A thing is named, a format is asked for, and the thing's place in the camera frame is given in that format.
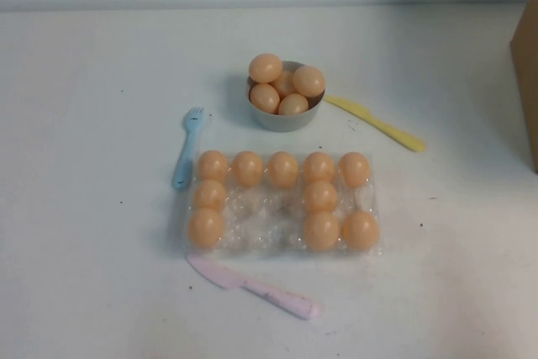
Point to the orange plastic egg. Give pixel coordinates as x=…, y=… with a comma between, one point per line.
x=206, y=227
x=354, y=168
x=309, y=80
x=210, y=195
x=265, y=68
x=265, y=98
x=361, y=230
x=213, y=165
x=321, y=230
x=293, y=105
x=285, y=85
x=247, y=168
x=320, y=196
x=319, y=167
x=283, y=169

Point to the clear plastic egg tray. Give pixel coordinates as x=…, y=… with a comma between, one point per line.
x=260, y=233

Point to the brown cardboard box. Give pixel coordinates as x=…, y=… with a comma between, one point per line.
x=527, y=81

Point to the grey round bowl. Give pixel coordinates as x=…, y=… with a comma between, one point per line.
x=286, y=123

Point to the light blue plastic fork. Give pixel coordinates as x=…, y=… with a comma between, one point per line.
x=185, y=157

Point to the yellow plastic knife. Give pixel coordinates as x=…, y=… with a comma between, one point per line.
x=378, y=123

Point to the pink plastic knife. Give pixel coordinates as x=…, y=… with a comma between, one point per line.
x=235, y=279

